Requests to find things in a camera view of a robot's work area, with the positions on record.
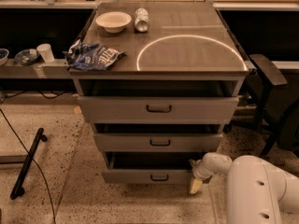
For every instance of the blue bowl with items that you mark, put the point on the blue bowl with items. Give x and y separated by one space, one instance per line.
27 57

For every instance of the black metal stand leg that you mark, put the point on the black metal stand leg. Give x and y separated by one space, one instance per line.
18 190

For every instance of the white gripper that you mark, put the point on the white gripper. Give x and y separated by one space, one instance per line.
199 171

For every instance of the grey top drawer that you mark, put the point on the grey top drawer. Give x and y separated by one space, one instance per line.
157 110

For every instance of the blue bowl at edge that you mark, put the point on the blue bowl at edge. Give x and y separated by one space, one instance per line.
3 56

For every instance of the blue chip bag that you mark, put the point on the blue chip bag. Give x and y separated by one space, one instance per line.
91 57

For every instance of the black office chair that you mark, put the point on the black office chair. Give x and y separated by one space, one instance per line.
276 96

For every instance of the white paper cup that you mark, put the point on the white paper cup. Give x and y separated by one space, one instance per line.
46 52

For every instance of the grey three-drawer cabinet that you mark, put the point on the grey three-drawer cabinet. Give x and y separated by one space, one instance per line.
187 52

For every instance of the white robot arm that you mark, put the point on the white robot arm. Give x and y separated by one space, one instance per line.
257 192

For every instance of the white bowl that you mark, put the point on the white bowl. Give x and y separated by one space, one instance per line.
113 22

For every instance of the grey drawer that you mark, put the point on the grey drawer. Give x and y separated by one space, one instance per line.
157 110
150 167
151 142

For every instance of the grey bottom drawer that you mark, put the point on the grey bottom drawer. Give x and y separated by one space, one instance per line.
150 167

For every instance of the grey side shelf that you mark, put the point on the grey side shelf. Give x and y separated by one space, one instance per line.
54 70

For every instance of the grey middle drawer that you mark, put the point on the grey middle drawer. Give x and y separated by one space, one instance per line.
151 142

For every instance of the crushed silver can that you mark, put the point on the crushed silver can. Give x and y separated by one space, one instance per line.
142 20

